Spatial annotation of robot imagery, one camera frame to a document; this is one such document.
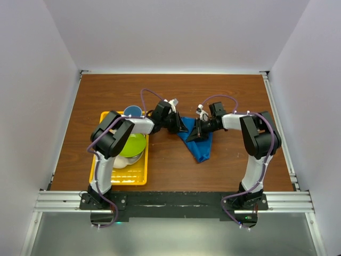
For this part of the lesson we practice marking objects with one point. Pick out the blue plastic cup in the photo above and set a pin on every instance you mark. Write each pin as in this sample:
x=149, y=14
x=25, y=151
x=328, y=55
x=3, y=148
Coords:
x=133, y=110

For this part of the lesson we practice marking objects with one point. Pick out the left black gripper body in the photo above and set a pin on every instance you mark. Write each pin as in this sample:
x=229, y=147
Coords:
x=171, y=122

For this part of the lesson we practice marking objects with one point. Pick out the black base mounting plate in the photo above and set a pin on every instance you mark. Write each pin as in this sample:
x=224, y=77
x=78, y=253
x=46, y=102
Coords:
x=121, y=206

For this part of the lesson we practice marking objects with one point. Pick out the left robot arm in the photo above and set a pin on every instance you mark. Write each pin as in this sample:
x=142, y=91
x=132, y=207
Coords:
x=109, y=138

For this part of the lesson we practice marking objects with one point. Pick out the grey metal bowl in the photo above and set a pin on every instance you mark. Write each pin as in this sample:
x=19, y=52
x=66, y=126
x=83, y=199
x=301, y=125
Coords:
x=132, y=160

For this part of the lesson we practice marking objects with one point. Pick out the blue cloth napkin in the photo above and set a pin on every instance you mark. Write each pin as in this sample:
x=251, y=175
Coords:
x=200, y=150

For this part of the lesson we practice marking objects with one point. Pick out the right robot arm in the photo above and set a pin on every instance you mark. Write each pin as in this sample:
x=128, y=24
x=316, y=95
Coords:
x=261, y=141

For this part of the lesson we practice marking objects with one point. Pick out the yellow plastic tray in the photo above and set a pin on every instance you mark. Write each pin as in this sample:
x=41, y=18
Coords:
x=131, y=175

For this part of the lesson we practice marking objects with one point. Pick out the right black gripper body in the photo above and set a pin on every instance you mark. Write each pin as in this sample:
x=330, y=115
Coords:
x=204, y=128

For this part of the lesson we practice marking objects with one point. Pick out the beige flower-shaped plate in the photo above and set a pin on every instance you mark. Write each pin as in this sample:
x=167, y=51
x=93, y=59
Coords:
x=120, y=162

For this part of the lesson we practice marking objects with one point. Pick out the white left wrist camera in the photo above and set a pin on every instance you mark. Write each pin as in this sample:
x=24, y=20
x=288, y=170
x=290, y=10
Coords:
x=173, y=104

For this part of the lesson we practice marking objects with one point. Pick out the green plastic plate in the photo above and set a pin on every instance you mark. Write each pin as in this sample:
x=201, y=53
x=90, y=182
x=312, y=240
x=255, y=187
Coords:
x=135, y=145

